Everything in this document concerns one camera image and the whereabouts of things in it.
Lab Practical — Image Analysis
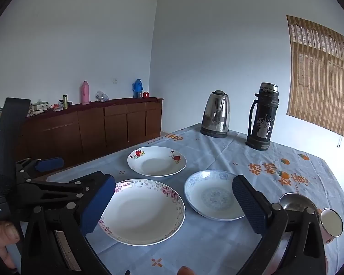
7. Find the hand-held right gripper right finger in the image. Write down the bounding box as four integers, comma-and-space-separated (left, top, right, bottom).
232, 175, 327, 275

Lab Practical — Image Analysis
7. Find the white tablecloth with orange print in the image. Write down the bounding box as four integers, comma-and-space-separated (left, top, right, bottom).
46, 123, 344, 275

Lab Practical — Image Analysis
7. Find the worn black thermos flask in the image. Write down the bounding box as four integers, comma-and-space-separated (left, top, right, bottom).
246, 82, 279, 151

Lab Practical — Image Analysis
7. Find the stainless steel electric kettle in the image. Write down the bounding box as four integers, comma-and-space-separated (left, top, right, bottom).
200, 91, 230, 138

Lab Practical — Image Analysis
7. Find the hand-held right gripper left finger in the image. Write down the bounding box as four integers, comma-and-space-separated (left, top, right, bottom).
21, 175, 116, 275

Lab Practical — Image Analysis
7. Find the person's left hand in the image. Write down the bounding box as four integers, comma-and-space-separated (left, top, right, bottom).
0, 220, 20, 270

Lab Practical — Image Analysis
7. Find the brown wooden sideboard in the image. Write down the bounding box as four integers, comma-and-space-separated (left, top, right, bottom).
0, 97, 164, 172

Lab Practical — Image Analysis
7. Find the blue patterned plate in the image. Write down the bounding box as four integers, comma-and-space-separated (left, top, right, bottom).
184, 170, 247, 222

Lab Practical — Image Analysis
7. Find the bamboo window blind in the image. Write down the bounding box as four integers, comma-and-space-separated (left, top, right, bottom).
286, 15, 344, 138

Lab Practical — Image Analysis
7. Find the stainless steel bowl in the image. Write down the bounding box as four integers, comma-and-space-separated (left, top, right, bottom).
279, 192, 319, 232

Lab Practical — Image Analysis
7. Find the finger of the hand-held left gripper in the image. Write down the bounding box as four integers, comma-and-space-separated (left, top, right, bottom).
17, 171, 105, 207
17, 157, 65, 178

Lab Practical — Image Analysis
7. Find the red enamel cup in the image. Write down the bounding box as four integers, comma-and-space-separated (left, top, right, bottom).
317, 208, 344, 245

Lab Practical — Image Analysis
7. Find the floral ceramic pot with lid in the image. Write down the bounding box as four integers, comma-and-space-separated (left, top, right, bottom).
31, 100, 49, 112

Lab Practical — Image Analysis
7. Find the white plate with red flowers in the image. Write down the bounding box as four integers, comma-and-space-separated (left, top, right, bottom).
127, 146, 187, 177

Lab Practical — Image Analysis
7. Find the blue thermos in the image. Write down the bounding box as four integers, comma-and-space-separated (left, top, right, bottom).
132, 79, 144, 99

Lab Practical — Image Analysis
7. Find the white plate with pink floral rim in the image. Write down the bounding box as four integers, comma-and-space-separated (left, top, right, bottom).
98, 179, 186, 246

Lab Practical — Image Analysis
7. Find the pink thermos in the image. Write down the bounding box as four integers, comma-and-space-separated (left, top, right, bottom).
80, 81, 91, 105

